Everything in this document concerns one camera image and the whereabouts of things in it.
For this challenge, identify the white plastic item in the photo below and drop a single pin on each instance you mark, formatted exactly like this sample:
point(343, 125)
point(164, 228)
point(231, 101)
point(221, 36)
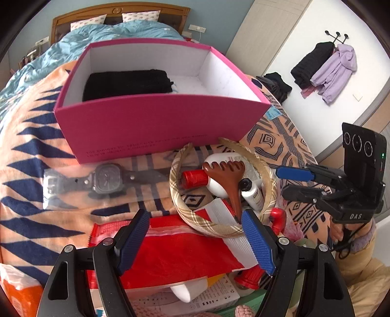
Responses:
point(182, 292)

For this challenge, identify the white bottle with red cap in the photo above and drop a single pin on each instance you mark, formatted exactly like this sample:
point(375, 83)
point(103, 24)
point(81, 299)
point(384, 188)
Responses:
point(193, 178)

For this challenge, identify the black clothes pile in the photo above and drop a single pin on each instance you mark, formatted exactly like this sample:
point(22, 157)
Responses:
point(278, 83)

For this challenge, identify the pink knitted item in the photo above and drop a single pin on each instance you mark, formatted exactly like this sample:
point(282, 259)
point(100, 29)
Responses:
point(246, 311)

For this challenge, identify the light wooden wardrobe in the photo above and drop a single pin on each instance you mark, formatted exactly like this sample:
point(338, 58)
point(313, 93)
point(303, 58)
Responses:
point(259, 36)

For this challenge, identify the small white bottle black cap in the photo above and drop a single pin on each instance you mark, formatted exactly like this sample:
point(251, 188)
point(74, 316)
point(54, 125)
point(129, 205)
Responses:
point(254, 198)

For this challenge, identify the red and white packet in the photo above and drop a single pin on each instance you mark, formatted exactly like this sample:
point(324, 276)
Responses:
point(170, 253)

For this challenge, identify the black wrist watch in bag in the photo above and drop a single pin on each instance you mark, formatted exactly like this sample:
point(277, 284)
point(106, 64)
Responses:
point(61, 201)

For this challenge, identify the red ribbed bottle cap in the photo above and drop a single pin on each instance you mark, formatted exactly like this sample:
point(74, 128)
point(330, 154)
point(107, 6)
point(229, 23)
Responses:
point(249, 276)

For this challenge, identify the wooden bed headboard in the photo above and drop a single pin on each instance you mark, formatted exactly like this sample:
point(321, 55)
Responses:
point(61, 26)

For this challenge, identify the purple hanging jacket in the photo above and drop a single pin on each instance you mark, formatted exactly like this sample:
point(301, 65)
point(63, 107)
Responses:
point(335, 73)

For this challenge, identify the orange and navy printed blanket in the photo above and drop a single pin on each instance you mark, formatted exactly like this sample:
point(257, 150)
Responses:
point(30, 122)

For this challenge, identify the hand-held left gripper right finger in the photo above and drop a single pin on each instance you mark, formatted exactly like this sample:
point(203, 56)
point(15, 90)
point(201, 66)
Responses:
point(259, 243)

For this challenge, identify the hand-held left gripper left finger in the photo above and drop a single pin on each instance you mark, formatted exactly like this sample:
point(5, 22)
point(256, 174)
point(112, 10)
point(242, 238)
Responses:
point(134, 240)

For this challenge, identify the light blue quilt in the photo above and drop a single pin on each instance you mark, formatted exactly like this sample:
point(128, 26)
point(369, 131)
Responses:
point(122, 30)

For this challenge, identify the brown wooden scalp massager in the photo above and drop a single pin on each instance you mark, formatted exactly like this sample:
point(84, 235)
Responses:
point(225, 178)

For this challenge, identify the white patterned pillow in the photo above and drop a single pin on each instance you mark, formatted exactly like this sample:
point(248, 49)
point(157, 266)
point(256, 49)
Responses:
point(141, 15)
point(88, 22)

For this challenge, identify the person's right forearm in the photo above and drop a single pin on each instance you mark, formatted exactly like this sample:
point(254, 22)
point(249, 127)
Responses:
point(365, 274)

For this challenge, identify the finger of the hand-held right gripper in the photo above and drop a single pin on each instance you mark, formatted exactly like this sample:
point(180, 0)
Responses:
point(294, 173)
point(300, 193)

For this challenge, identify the orange tissue pack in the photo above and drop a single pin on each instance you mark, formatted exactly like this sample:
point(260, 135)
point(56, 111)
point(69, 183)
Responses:
point(21, 298)

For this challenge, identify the person's right hand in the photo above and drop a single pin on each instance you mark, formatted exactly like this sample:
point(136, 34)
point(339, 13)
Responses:
point(337, 233)

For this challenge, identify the black hanging jacket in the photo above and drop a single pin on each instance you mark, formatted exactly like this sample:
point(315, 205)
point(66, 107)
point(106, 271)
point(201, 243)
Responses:
point(310, 65)

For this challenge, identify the white printed box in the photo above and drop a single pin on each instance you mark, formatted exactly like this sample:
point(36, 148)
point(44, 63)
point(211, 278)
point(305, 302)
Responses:
point(213, 300)

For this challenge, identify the green plastic item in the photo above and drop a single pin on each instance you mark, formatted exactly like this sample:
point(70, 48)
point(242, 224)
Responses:
point(256, 300)

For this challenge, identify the plaid beige headband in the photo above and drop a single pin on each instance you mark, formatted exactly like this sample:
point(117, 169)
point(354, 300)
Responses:
point(213, 227)

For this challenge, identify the black coat hook rack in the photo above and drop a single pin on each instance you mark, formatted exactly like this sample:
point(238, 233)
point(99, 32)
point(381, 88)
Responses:
point(336, 36)

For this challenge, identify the small blue tag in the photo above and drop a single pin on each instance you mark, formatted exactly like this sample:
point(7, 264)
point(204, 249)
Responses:
point(273, 114)

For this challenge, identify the red plastic clip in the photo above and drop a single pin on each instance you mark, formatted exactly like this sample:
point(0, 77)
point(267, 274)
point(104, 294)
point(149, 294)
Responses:
point(278, 215)

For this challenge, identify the black knitted cloth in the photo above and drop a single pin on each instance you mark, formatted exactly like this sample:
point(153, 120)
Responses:
point(128, 83)

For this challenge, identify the white wall socket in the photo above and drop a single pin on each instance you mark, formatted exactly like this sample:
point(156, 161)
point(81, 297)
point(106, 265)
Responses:
point(196, 28)
point(42, 41)

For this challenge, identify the pink cardboard box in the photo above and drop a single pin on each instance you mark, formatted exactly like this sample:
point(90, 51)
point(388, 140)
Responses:
point(152, 128)

